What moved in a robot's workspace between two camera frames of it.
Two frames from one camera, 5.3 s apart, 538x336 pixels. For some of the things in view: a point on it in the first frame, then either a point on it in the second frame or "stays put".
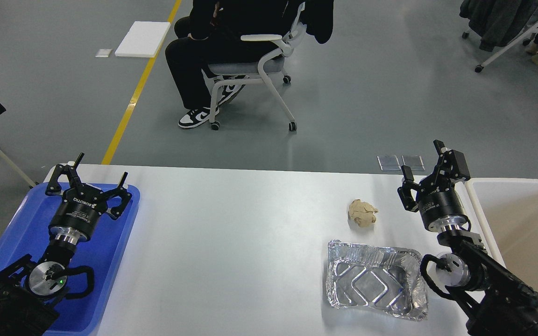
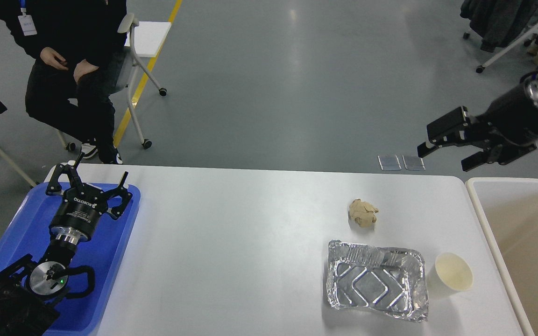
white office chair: x=272 y=62 to x=126 y=79
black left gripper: x=73 y=220 stays put
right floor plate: x=415 y=162 stays put
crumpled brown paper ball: x=363 y=213 stays put
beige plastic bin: x=526 y=221 stays put
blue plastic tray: x=26 y=232 stays put
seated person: x=212 y=34 to x=73 y=43
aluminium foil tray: x=382 y=279 stays put
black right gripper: x=439 y=203 to x=515 y=120
